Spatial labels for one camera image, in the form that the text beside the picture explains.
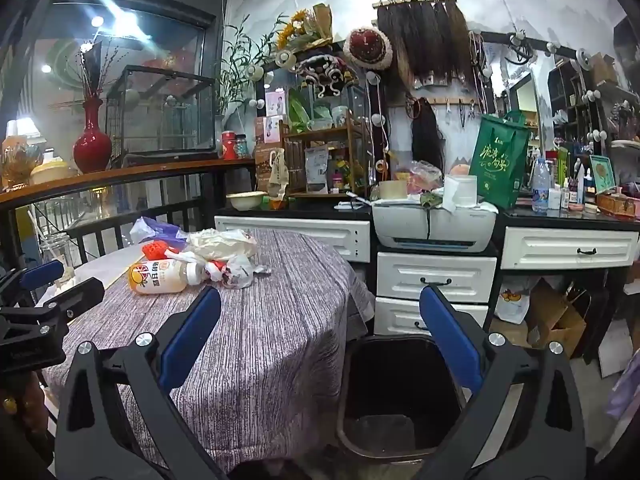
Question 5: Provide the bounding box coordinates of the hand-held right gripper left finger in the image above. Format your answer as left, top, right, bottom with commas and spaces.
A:
55, 286, 226, 480

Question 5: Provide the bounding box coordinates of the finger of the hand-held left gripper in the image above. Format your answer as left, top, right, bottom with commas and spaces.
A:
36, 276, 106, 322
0, 259, 66, 307

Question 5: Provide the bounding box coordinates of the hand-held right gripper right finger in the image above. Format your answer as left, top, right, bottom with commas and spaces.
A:
415, 284, 587, 480

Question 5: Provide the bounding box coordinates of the dark plastic trash bin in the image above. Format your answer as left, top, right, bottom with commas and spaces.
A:
336, 336, 473, 463

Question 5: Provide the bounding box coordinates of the orange juice bottle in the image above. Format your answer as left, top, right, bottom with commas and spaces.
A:
128, 258, 211, 295

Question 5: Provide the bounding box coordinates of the orange-red round brush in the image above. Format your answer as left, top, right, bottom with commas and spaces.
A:
141, 241, 179, 261

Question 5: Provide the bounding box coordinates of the cream plastic bag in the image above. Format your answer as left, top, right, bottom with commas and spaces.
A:
186, 229, 258, 263

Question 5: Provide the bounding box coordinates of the purple plastic bag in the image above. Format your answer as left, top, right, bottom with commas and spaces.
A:
130, 216, 188, 247

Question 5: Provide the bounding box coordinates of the person's left hand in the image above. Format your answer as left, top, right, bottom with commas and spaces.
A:
0, 367, 43, 443

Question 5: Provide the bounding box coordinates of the clear glass jar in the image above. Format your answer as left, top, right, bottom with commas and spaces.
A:
37, 232, 76, 286

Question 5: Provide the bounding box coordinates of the tan kraft bag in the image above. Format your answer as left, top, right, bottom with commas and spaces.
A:
492, 317, 531, 348

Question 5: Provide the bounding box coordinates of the purple striped tablecloth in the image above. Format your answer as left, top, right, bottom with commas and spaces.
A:
42, 228, 376, 476

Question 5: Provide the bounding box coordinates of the white orange-print paper bag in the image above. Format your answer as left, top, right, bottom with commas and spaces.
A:
495, 287, 531, 325

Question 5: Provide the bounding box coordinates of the yellow lidded container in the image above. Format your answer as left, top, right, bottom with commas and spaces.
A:
30, 157, 78, 186

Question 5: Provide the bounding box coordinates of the cardboard box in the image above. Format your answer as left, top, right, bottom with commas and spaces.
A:
527, 280, 587, 358

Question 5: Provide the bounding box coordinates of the white printer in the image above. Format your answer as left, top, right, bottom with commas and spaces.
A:
372, 199, 500, 253

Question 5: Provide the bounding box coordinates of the wooden top black railing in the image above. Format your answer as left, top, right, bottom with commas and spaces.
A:
0, 157, 256, 281

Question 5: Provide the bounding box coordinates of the red ceramic vase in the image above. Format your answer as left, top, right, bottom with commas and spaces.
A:
73, 97, 113, 174

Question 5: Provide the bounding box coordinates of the wide white drawer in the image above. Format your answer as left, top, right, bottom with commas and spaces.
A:
500, 226, 640, 271
215, 216, 372, 263

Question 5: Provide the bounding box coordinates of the cream bowl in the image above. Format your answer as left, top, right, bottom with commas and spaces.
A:
226, 191, 268, 211

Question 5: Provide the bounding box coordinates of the white tissue roll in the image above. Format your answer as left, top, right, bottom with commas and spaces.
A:
442, 175, 478, 213

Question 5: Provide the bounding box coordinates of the beige tape roll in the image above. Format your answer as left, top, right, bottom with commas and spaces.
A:
378, 180, 408, 201

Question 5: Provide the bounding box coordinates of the pink plastic bag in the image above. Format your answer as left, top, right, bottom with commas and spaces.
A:
407, 160, 445, 196

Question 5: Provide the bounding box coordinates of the clear water bottle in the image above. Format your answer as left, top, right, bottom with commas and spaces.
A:
531, 158, 551, 212

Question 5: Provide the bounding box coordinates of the green tote bag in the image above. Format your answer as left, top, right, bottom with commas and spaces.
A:
469, 111, 532, 210

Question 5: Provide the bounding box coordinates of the lilac cloth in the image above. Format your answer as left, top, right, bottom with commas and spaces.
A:
605, 355, 640, 421

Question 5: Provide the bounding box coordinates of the brown printed box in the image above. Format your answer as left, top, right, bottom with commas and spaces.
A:
254, 142, 281, 191

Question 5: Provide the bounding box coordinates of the dried twig bunch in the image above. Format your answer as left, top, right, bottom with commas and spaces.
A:
75, 42, 121, 101

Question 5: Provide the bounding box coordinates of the black framed glass cage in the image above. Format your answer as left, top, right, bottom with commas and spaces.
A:
105, 65, 217, 158

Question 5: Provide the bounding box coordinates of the black wig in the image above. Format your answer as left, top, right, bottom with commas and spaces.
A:
410, 97, 446, 168

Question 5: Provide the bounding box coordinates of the orange wooden box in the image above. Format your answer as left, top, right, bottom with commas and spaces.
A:
597, 192, 638, 218

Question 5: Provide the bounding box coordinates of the wooden desktop shelf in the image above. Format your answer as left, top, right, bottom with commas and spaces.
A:
281, 115, 368, 197

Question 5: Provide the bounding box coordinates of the black framed vanity mirror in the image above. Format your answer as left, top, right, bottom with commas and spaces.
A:
255, 47, 388, 196
470, 31, 608, 196

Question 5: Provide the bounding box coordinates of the dark wooden shelf unit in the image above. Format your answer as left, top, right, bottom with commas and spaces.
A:
547, 57, 640, 151

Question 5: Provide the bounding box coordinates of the green bamboo plant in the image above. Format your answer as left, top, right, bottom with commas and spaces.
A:
217, 15, 281, 116

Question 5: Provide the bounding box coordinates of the black white ornate headdress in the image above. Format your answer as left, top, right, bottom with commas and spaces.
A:
290, 52, 358, 98

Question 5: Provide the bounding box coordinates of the brown hair extensions rack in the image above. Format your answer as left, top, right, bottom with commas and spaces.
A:
372, 0, 473, 88

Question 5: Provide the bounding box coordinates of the red embroidered hat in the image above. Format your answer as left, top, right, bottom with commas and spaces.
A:
344, 26, 394, 71

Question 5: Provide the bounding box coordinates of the sunflower bouquet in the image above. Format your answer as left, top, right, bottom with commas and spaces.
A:
276, 4, 335, 53

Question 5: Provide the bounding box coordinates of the small kraft handle bag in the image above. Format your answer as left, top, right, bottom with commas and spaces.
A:
267, 148, 291, 198

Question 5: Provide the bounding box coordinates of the teal sunflower picture frame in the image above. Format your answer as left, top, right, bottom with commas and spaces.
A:
589, 155, 615, 195

